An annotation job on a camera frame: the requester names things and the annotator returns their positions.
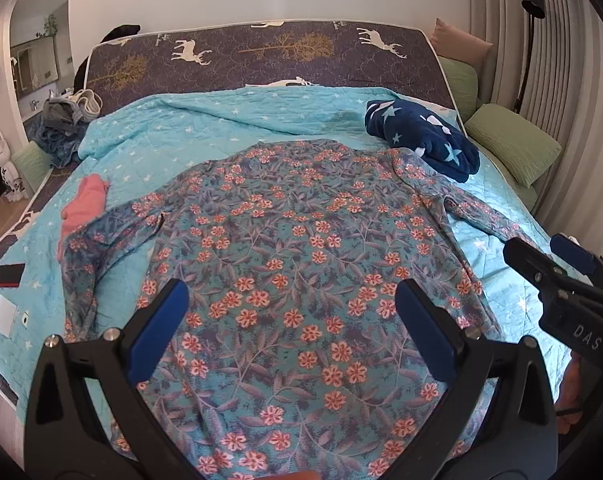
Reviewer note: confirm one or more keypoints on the person's right hand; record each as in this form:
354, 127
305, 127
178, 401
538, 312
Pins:
578, 380

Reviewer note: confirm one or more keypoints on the pink garment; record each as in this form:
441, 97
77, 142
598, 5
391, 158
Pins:
83, 205

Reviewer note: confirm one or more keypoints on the arched mirror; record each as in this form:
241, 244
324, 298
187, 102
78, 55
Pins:
36, 50

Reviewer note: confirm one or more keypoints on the floral shirt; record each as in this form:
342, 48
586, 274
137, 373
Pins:
281, 260

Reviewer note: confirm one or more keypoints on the grey clothes pile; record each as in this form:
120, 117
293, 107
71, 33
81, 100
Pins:
56, 125

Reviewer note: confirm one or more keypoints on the small white charger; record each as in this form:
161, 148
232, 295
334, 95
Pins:
24, 319

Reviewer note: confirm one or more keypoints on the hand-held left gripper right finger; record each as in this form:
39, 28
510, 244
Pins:
426, 330

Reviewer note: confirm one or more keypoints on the navy star fleece garment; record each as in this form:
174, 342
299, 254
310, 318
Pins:
431, 140

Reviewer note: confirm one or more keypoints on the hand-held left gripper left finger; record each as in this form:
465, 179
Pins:
159, 330

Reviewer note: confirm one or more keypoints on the white figurine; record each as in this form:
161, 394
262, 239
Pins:
7, 165

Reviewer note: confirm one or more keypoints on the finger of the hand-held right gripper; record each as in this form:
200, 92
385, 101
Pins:
571, 252
529, 260

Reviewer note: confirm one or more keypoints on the black device with red edge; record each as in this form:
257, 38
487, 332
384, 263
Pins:
9, 274

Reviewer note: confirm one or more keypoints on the small green pillow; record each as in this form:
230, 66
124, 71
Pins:
31, 167

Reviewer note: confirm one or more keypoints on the white flat box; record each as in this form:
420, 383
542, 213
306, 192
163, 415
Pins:
3, 315

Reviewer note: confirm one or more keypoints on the black cloth behind mattress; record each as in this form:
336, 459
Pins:
124, 32

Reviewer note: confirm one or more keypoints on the turquoise star quilt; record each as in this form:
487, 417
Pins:
206, 115

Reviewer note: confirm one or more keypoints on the black floor lamp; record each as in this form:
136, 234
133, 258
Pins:
534, 2

